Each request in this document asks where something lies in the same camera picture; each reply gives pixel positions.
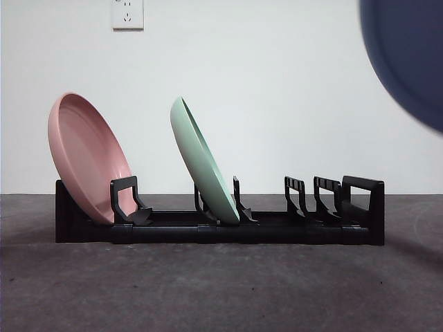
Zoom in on blue round plate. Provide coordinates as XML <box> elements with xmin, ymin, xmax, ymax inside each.
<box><xmin>358</xmin><ymin>0</ymin><xmax>443</xmax><ymax>134</ymax></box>

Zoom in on white wall power outlet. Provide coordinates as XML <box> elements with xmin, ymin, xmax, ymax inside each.
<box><xmin>111</xmin><ymin>0</ymin><xmax>145</xmax><ymax>31</ymax></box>

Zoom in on pink round plate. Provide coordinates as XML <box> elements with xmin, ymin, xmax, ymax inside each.
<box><xmin>47</xmin><ymin>91</ymin><xmax>134</xmax><ymax>225</ymax></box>

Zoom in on light green round plate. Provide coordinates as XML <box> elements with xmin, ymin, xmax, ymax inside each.
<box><xmin>170</xmin><ymin>96</ymin><xmax>241</xmax><ymax>223</ymax></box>

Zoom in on black plastic plate rack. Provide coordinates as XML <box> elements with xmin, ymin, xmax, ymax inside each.
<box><xmin>54</xmin><ymin>175</ymin><xmax>386</xmax><ymax>247</ymax></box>

